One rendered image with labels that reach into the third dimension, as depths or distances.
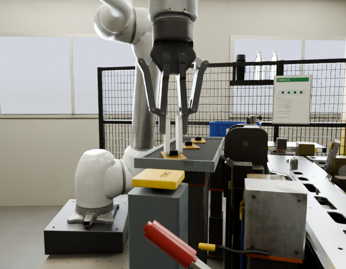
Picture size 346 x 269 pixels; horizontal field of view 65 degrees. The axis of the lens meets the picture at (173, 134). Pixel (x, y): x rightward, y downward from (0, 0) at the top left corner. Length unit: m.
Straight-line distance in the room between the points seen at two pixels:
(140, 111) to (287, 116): 1.08
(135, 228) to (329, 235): 0.41
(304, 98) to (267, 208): 1.44
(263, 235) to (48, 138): 3.38
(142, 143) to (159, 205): 0.79
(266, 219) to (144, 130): 0.72
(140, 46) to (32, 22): 2.91
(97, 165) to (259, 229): 0.74
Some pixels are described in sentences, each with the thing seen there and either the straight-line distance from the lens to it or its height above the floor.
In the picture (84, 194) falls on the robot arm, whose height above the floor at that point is 0.91.
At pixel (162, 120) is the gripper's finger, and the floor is 1.23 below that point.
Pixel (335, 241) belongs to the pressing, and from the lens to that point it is 0.63.
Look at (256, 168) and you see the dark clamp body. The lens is 0.80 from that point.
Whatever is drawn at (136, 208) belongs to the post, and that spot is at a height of 1.12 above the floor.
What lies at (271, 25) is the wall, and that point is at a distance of 3.83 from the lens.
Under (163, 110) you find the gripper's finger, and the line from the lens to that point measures 0.49.
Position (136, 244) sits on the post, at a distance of 0.38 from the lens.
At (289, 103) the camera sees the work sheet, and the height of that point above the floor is 1.28.
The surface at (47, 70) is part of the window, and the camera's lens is 3.70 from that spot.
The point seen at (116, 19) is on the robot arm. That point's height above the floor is 1.51.
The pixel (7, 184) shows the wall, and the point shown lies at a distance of 4.06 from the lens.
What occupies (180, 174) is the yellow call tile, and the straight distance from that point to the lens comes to 0.38.
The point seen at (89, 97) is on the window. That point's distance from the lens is 3.52.
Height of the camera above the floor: 1.25
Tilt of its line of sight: 6 degrees down
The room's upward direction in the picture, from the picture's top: straight up
